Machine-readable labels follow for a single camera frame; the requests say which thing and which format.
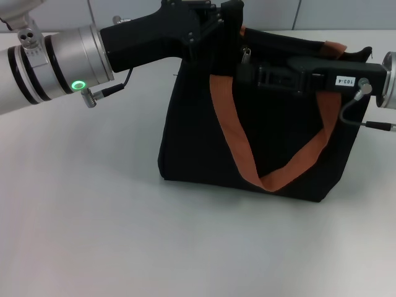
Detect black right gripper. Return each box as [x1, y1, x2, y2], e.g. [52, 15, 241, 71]
[236, 56, 389, 97]

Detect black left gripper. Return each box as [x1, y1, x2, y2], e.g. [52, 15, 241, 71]
[99, 0, 225, 74]

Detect black food bag orange handles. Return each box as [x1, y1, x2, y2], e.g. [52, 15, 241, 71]
[157, 0, 374, 204]

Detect grey right gripper cable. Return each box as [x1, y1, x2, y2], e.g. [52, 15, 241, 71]
[339, 77, 396, 132]

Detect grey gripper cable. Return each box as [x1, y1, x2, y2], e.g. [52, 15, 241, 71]
[80, 15, 134, 108]
[339, 77, 396, 132]

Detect grey left gripper cable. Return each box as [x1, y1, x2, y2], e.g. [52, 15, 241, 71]
[80, 15, 134, 108]

